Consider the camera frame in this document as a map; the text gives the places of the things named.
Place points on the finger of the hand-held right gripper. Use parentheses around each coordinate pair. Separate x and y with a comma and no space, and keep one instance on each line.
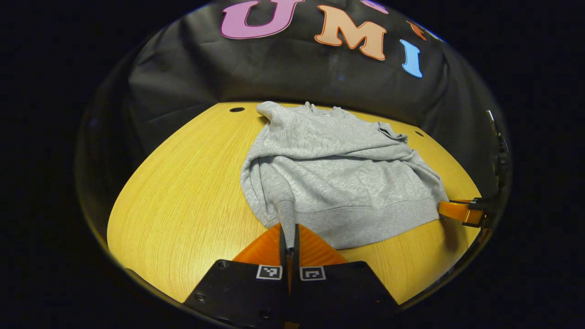
(457,211)

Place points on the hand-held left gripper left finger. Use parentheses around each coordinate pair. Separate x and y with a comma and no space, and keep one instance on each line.
(283,246)

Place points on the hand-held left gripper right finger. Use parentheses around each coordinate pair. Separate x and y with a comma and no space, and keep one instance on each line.
(295,246)

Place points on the grey sweatshirt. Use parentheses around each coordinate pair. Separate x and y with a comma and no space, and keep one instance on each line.
(343,183)

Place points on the black backdrop cloth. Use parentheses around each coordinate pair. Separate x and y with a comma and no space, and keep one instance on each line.
(274,73)

